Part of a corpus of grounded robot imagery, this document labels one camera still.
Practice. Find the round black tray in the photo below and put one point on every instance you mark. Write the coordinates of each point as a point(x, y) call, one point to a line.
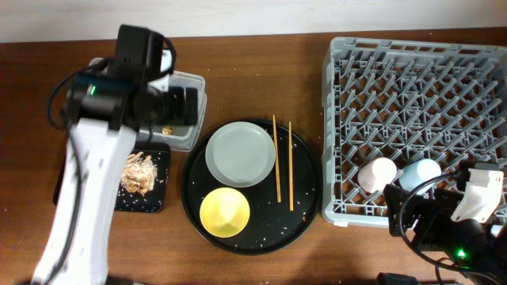
point(272, 225)

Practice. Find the wooden chopstick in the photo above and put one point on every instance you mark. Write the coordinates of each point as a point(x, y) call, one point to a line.
point(290, 168)
point(277, 168)

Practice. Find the clear plastic bin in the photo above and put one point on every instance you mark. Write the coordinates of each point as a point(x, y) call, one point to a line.
point(190, 134)

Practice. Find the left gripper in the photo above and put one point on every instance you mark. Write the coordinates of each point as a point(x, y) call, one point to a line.
point(177, 114)

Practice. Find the grey dishwasher rack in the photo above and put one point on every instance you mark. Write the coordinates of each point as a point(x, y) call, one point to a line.
point(405, 100)

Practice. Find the black rectangular tray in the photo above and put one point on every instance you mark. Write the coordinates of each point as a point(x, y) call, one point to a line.
point(152, 201)

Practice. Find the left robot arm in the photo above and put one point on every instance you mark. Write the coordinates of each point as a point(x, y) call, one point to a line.
point(107, 103)

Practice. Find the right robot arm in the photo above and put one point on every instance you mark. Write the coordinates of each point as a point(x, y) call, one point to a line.
point(474, 251)

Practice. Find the pink plastic cup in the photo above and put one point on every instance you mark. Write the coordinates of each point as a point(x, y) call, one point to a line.
point(377, 174)

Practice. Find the grey plate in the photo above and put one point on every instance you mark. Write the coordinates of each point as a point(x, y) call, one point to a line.
point(240, 154)

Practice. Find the food scraps and rice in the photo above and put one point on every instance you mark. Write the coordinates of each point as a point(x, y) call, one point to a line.
point(139, 174)

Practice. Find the gold snack wrapper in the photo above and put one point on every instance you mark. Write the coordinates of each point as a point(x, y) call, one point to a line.
point(167, 130)

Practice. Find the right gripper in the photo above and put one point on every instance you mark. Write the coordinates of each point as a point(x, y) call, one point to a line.
point(436, 214)

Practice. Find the yellow bowl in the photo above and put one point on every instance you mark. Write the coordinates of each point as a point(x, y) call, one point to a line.
point(224, 212)

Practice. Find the blue plastic cup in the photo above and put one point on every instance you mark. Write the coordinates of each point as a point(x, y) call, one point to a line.
point(419, 172)

